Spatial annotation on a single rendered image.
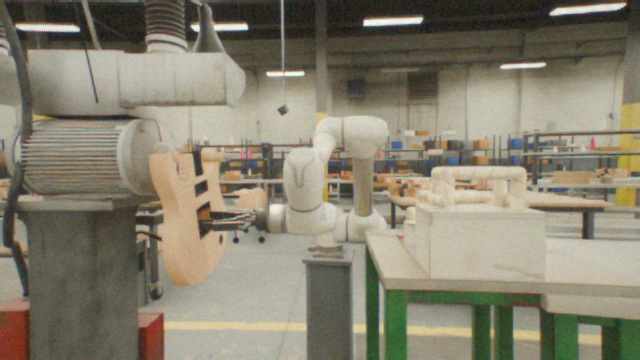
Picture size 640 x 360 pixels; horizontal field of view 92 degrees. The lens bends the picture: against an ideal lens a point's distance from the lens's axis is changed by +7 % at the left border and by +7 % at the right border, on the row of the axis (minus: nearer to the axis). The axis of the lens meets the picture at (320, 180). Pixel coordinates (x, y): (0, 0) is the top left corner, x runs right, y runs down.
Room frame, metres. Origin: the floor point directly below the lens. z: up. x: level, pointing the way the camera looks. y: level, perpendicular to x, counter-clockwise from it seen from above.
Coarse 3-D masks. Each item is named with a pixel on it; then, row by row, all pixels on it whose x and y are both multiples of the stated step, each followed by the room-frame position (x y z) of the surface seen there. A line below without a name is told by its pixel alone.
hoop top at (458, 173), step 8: (448, 168) 0.75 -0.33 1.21; (456, 168) 0.75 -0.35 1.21; (464, 168) 0.75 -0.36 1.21; (472, 168) 0.75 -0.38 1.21; (480, 168) 0.75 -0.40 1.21; (488, 168) 0.75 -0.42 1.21; (496, 168) 0.74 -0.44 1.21; (504, 168) 0.74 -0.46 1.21; (512, 168) 0.74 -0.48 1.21; (520, 168) 0.74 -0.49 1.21; (456, 176) 0.75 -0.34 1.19; (464, 176) 0.75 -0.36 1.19; (472, 176) 0.74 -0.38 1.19; (480, 176) 0.74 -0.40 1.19; (488, 176) 0.74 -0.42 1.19; (496, 176) 0.74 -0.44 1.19; (504, 176) 0.74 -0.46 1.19; (512, 176) 0.74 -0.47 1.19
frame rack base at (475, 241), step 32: (416, 224) 0.87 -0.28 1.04; (448, 224) 0.74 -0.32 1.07; (480, 224) 0.73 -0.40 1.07; (512, 224) 0.73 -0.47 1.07; (544, 224) 0.72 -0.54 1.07; (416, 256) 0.87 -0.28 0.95; (448, 256) 0.74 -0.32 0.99; (480, 256) 0.73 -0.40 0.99; (512, 256) 0.73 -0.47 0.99; (544, 256) 0.72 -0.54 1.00
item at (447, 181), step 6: (444, 174) 0.75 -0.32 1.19; (450, 174) 0.75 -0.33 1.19; (444, 180) 0.75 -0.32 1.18; (450, 180) 0.75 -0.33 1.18; (444, 186) 0.75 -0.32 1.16; (450, 186) 0.75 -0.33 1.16; (444, 192) 0.75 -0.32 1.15; (450, 192) 0.75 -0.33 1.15; (450, 198) 0.75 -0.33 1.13; (450, 204) 0.75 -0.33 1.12; (444, 210) 0.75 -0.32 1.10; (450, 210) 0.75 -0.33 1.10
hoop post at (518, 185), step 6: (522, 174) 0.73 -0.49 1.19; (510, 180) 0.76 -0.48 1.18; (516, 180) 0.74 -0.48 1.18; (522, 180) 0.73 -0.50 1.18; (510, 186) 0.75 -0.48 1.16; (516, 186) 0.74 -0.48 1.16; (522, 186) 0.73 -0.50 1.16; (510, 192) 0.75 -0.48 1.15; (516, 192) 0.74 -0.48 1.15; (522, 192) 0.73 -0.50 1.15; (510, 198) 0.75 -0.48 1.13; (516, 198) 0.74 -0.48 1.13; (522, 198) 0.73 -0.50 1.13; (510, 204) 0.75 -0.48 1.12; (516, 204) 0.74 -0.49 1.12; (522, 204) 0.73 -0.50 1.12; (516, 210) 0.74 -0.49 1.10; (522, 210) 0.73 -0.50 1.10
